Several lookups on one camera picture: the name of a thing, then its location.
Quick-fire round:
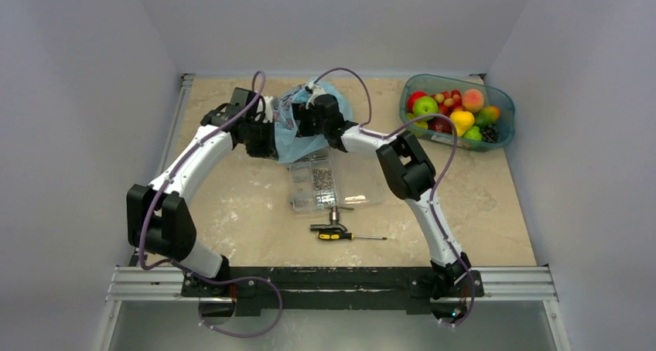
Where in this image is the light blue printed plastic bag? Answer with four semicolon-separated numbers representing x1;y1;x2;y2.
274;83;329;164

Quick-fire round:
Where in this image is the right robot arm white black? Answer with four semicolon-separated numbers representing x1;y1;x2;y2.
292;94;477;298

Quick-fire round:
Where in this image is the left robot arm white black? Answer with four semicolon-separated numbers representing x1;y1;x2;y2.
126;88;278;296

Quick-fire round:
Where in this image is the yellow fake starfruit slice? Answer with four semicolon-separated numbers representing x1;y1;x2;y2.
406;113;429;138

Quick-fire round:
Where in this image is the dark red fake apple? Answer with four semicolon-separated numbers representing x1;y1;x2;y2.
428;118;453;135

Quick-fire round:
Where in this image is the yellow fake pear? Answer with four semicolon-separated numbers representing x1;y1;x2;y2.
449;111;475;137

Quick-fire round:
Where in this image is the fake peach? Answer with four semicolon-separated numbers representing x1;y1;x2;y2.
462;88;485;113

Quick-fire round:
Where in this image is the green fake lumpy fruit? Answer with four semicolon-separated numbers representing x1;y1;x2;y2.
463;125;483;141

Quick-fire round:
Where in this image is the fake mango green red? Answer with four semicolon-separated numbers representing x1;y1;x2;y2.
474;106;501;128

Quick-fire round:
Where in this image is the dark fake grape bunch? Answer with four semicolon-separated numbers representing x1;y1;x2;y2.
480;124;499;143

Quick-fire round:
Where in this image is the clear plastic screw organizer box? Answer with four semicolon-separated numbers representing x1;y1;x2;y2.
288;148;384;213

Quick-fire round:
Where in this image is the black metal hand tool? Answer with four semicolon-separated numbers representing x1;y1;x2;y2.
309;206;354;232

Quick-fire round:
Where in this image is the yellow black screwdriver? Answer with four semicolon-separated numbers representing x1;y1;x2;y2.
317;231;387;241

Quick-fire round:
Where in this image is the teal transparent plastic bin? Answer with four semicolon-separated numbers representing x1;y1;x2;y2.
399;74;515;152

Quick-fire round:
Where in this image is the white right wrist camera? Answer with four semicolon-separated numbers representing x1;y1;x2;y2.
304;82;326;109

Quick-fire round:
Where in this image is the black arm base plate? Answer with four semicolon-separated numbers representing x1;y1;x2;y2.
180;265;485;318

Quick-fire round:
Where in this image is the aluminium frame rail left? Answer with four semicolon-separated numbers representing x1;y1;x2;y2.
128;73;196;267

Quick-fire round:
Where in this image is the aluminium frame rail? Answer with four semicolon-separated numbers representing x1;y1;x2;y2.
128;73;196;267
105;267;558;302

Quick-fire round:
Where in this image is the aluminium frame rail front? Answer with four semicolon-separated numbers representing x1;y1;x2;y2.
105;267;558;302

